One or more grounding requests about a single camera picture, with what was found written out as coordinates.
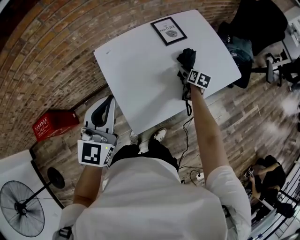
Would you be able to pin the white power strip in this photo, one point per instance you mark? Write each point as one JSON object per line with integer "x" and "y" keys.
{"x": 200, "y": 177}

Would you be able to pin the person's white shirt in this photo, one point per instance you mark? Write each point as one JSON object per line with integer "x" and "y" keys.
{"x": 150, "y": 201}

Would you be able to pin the person's left forearm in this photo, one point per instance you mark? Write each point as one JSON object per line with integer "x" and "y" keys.
{"x": 86, "y": 185}

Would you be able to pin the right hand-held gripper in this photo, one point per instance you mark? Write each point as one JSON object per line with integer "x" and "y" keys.
{"x": 198, "y": 79}

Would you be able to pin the black umbrella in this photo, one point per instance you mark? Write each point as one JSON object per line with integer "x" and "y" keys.
{"x": 187, "y": 57}

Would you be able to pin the black standing fan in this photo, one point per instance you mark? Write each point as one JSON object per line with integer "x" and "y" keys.
{"x": 22, "y": 208}

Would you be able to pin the white side desk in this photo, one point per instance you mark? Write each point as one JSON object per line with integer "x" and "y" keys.
{"x": 293, "y": 30}

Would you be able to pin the red box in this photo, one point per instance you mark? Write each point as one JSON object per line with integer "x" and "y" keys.
{"x": 54, "y": 125}

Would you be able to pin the person's right forearm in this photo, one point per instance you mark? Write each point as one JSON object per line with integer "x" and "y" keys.
{"x": 208, "y": 131}

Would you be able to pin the teal jacket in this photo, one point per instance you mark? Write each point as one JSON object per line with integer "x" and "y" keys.
{"x": 241, "y": 50}

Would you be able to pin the white table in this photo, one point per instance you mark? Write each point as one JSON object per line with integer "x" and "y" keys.
{"x": 140, "y": 77}

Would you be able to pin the black framed picture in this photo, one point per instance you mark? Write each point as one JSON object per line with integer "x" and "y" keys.
{"x": 169, "y": 30}

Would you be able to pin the black metal railing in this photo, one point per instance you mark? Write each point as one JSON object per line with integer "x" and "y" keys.
{"x": 283, "y": 211}

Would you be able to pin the black chair with armrest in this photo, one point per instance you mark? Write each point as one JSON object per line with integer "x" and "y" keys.
{"x": 281, "y": 70}

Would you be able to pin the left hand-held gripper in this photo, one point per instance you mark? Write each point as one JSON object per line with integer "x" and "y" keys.
{"x": 91, "y": 152}

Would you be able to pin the white board with black edge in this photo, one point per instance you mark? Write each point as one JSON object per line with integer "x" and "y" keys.
{"x": 14, "y": 166}

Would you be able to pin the person's white shoe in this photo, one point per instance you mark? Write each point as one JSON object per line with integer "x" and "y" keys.
{"x": 160, "y": 134}
{"x": 140, "y": 145}

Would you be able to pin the person's black trousers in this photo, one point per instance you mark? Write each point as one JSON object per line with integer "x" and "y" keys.
{"x": 159, "y": 152}

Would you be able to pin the black office chair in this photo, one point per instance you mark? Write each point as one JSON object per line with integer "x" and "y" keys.
{"x": 257, "y": 23}

